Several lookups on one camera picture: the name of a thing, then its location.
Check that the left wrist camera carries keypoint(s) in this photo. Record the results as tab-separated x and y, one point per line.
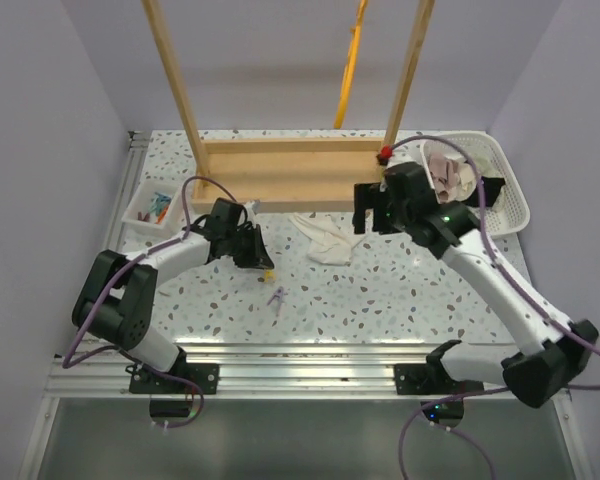
249	212

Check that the orange plastic hanger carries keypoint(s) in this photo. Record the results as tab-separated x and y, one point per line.
350	65

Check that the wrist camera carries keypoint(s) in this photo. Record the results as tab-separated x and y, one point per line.
405	160
249	212

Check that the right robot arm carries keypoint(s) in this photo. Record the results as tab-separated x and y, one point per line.
550	348

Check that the clothes in basket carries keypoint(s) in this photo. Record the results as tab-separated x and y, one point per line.
453	179

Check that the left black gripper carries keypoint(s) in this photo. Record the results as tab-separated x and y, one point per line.
257	257

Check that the white underwear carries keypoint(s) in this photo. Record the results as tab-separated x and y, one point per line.
329	244

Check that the wooden hanging rack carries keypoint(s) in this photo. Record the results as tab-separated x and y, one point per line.
289	174

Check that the white clothespin tray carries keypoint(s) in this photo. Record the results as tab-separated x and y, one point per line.
174	219

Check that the clothespins in tray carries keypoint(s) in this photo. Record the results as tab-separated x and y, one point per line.
158	208

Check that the purple clothespin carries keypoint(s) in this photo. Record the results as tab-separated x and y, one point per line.
277	299

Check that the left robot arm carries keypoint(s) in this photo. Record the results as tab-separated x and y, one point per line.
117	299

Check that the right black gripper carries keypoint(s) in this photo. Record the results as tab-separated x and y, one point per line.
362	195

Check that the yellow clothespin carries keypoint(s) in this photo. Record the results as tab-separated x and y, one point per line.
269	275

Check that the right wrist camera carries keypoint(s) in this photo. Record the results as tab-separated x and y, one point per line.
405	160

